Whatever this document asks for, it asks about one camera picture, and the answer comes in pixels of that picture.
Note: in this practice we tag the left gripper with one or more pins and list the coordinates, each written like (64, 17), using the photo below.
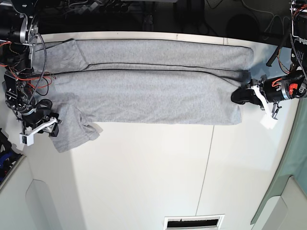
(275, 90)

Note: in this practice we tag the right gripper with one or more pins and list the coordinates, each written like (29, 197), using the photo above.
(34, 114)

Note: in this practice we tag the grey t-shirt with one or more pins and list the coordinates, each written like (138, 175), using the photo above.
(140, 81)

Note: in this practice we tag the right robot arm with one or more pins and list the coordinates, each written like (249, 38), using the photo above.
(18, 37)

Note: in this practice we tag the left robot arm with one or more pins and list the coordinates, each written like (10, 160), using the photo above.
(297, 35)

